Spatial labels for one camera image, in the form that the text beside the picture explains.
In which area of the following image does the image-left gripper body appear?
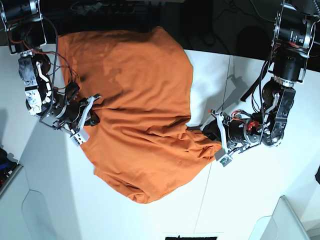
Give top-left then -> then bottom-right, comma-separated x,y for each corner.
39,96 -> 94,135

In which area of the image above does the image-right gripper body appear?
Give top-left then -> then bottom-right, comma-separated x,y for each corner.
212,113 -> 263,157

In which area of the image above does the orange t-shirt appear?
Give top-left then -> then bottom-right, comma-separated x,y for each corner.
58,26 -> 222,204

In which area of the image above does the clutter bin left edge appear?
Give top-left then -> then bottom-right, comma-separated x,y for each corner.
0,148 -> 18,187

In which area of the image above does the grey panel bottom right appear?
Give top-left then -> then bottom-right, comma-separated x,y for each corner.
248,195 -> 310,240

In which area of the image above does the grey panel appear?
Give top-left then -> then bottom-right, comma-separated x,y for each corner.
0,166 -> 56,240
248,195 -> 310,240

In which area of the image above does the grey panel bottom left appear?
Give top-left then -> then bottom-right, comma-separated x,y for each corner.
0,166 -> 56,240

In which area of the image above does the white black calibration card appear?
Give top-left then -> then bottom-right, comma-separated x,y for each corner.
157,232 -> 225,240

